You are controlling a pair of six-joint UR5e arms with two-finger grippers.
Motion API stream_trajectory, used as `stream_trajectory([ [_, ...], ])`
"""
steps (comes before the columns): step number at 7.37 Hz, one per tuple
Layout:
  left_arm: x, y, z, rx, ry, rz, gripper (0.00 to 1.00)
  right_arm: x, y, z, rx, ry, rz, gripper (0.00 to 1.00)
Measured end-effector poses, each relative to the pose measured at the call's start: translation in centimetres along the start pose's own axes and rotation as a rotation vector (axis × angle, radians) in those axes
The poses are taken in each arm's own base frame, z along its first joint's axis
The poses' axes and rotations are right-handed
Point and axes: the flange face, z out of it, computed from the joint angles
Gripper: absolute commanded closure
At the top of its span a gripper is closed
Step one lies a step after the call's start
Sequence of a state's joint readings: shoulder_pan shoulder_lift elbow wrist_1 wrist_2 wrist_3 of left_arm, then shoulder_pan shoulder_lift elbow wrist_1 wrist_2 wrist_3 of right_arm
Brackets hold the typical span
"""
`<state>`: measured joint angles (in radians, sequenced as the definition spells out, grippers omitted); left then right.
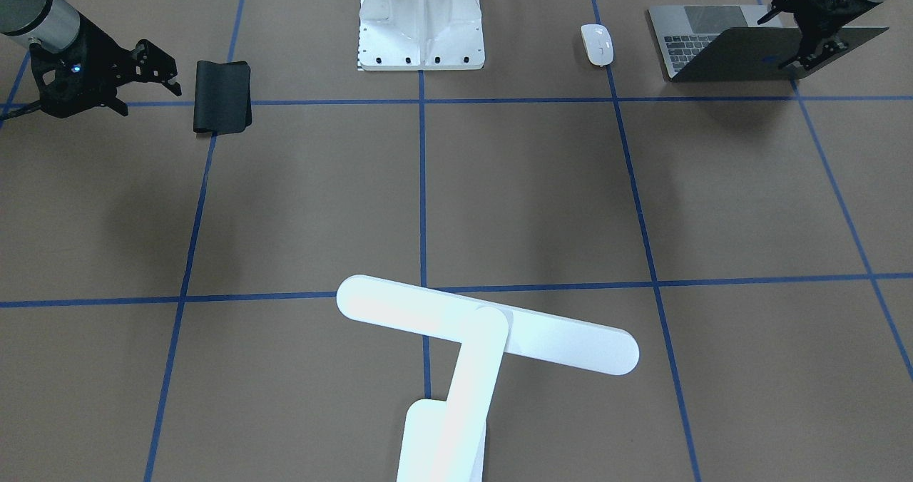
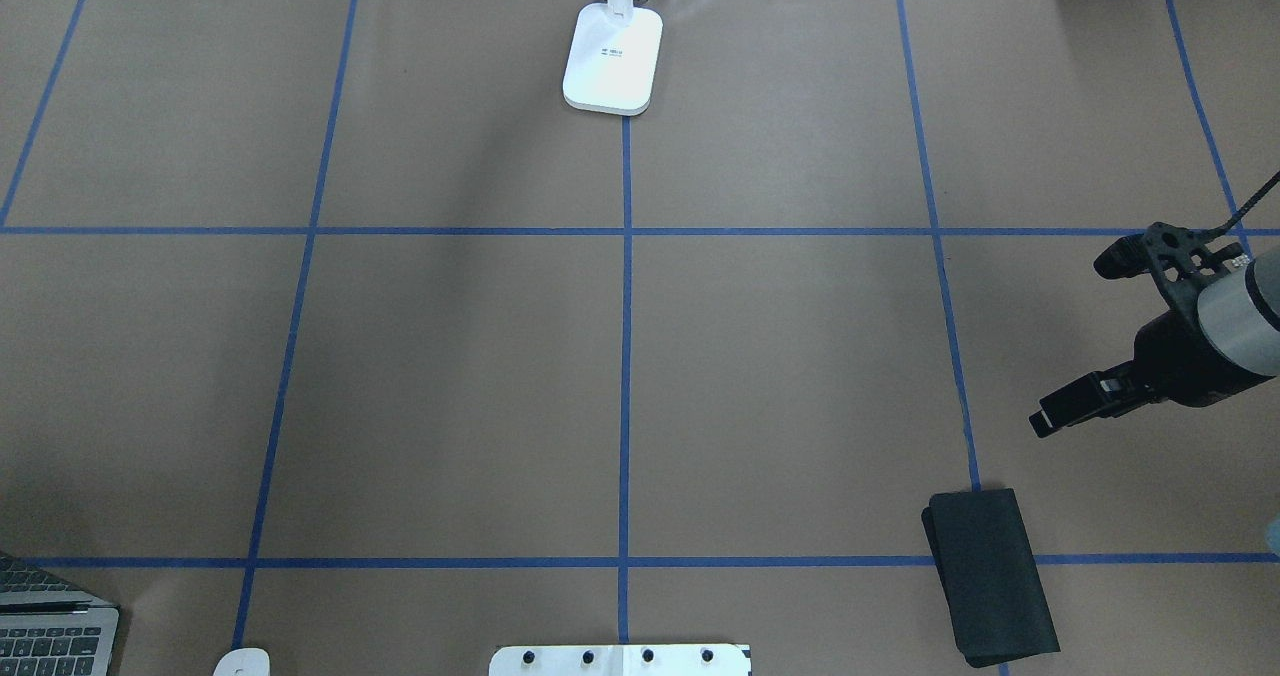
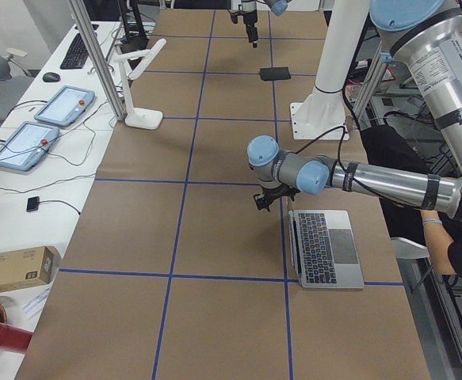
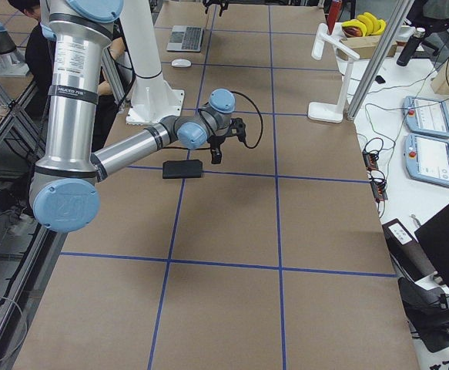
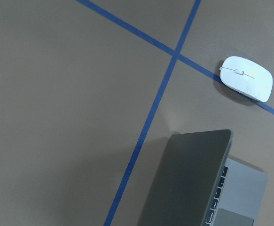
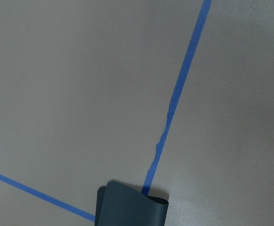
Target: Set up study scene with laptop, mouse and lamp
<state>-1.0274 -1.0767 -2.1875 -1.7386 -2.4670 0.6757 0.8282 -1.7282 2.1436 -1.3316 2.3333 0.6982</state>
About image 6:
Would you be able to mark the black mouse pad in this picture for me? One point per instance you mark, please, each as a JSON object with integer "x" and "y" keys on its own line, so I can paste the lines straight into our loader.
{"x": 121, "y": 205}

